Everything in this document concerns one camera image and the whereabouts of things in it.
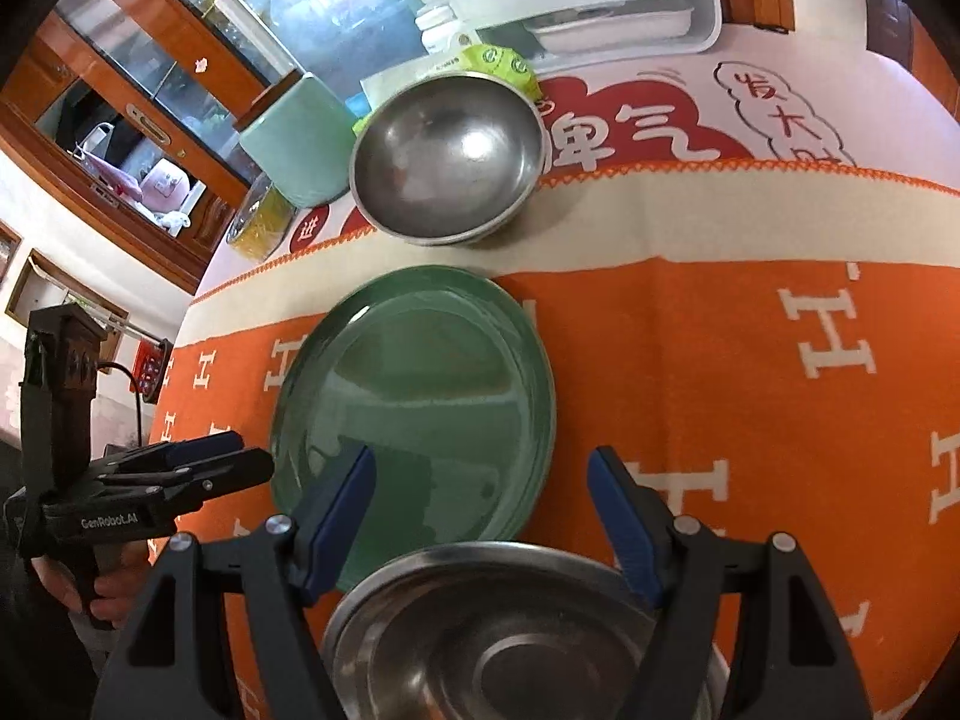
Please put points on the wooden kitchen cabinet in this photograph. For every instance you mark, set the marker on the wooden kitchen cabinet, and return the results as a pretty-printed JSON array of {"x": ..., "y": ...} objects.
[{"x": 221, "y": 187}]

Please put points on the large steel bowl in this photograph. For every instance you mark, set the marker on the large steel bowl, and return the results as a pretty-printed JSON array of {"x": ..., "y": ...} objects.
[{"x": 525, "y": 637}]

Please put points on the person's left hand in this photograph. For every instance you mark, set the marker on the person's left hand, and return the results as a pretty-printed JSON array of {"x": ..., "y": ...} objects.
[{"x": 56, "y": 581}]

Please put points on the green packet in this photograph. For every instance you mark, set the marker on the green packet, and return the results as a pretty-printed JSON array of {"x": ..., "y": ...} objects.
[{"x": 499, "y": 64}]

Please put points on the green plate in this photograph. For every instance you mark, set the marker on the green plate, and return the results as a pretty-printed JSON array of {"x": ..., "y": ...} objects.
[{"x": 420, "y": 405}]

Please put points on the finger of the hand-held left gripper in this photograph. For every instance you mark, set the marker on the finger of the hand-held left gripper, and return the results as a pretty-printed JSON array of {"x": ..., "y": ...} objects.
[
  {"x": 225, "y": 474},
  {"x": 206, "y": 448}
]

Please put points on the teal canister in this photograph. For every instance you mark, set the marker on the teal canister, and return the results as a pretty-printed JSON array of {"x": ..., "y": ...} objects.
[{"x": 300, "y": 142}]

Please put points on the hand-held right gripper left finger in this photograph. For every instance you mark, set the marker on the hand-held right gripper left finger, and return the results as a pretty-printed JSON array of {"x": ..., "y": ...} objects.
[{"x": 334, "y": 532}]

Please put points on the white pill bottle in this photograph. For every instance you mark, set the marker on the white pill bottle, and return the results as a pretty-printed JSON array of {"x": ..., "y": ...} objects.
[{"x": 442, "y": 26}]

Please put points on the dark crate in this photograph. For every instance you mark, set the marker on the dark crate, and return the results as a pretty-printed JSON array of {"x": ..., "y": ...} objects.
[{"x": 152, "y": 371}]

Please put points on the large picture frame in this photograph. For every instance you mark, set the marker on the large picture frame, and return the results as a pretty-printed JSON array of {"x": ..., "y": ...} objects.
[{"x": 67, "y": 300}]

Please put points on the glass jar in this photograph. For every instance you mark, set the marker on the glass jar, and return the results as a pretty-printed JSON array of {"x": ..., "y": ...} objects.
[{"x": 259, "y": 223}]

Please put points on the pink rice cooker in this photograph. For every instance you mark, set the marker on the pink rice cooker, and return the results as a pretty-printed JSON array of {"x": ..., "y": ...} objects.
[{"x": 166, "y": 189}]

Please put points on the small steel bowl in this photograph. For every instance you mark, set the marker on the small steel bowl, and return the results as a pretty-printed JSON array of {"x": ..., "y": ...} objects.
[{"x": 450, "y": 157}]

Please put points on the small picture frame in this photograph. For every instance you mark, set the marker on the small picture frame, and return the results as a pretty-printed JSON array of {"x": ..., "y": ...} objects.
[{"x": 7, "y": 247}]

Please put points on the orange printed tablecloth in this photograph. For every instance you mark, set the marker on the orange printed tablecloth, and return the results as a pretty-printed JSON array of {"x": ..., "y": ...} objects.
[{"x": 712, "y": 390}]

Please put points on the glass sliding door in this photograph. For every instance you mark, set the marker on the glass sliding door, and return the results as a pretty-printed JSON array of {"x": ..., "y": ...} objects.
[{"x": 337, "y": 7}]

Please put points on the wooden wall cabinet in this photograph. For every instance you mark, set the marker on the wooden wall cabinet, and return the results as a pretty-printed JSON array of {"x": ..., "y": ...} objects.
[{"x": 919, "y": 30}]

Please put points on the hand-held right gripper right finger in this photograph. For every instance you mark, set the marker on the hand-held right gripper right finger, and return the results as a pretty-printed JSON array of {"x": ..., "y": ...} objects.
[{"x": 626, "y": 532}]

